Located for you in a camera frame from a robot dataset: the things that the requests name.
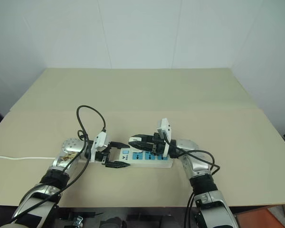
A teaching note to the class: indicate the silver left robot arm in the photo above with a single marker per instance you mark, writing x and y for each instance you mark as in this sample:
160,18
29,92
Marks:
61,164

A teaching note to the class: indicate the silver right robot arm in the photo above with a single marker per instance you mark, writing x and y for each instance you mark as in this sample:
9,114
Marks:
199,166

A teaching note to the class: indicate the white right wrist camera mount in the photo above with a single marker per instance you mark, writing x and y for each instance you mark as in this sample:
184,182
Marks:
165,126

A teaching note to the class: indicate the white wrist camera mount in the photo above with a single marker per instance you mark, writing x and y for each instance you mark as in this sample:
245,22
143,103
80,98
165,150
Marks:
165,126
100,140

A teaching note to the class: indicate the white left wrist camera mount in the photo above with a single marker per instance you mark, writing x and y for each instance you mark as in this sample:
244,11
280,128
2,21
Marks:
100,140

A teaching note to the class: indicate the orange object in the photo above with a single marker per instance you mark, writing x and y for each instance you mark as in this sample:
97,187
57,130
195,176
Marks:
259,216

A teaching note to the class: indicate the white blue power strip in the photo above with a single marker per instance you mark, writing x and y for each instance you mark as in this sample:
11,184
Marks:
142,159

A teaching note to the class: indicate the dark rounded shape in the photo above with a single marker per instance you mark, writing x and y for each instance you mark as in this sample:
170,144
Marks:
112,223

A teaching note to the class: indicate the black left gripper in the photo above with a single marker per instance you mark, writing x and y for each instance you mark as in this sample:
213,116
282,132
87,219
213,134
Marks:
100,155

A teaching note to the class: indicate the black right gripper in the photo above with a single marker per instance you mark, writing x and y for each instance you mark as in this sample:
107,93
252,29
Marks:
158,145

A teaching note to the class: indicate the silver metal clamp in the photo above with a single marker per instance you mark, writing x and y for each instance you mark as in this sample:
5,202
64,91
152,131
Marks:
78,222

